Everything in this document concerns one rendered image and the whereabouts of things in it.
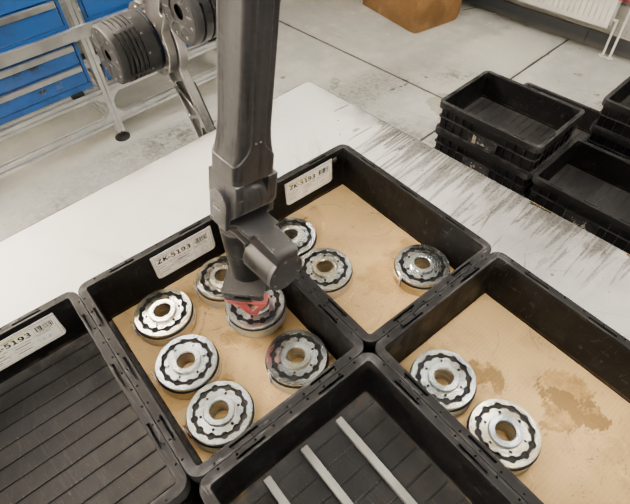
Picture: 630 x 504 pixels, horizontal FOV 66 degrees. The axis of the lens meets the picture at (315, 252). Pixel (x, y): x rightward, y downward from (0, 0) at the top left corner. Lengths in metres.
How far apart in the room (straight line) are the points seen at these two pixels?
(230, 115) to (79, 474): 0.57
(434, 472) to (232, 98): 0.58
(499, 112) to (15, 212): 2.19
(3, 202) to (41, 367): 1.88
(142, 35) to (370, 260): 0.98
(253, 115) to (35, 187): 2.30
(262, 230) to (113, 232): 0.72
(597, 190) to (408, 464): 1.42
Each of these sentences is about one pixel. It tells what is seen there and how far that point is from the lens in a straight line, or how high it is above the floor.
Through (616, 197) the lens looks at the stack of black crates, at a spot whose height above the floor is 0.38.
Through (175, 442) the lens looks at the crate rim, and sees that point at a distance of 0.71.
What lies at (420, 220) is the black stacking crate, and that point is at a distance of 0.97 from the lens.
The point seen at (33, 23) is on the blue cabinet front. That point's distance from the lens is 2.59.
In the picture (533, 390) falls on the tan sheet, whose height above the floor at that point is 0.83.
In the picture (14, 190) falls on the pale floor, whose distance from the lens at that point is 2.83.
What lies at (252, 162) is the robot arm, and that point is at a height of 1.21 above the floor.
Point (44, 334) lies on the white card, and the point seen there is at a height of 0.88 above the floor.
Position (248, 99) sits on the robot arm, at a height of 1.29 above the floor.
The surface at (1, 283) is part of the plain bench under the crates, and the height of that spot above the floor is 0.70.
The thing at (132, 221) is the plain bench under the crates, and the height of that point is 0.70.
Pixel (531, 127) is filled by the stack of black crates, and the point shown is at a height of 0.49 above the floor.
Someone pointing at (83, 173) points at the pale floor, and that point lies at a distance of 2.76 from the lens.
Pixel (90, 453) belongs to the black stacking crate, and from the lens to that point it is 0.86.
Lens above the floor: 1.57
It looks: 49 degrees down
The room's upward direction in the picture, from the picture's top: 3 degrees counter-clockwise
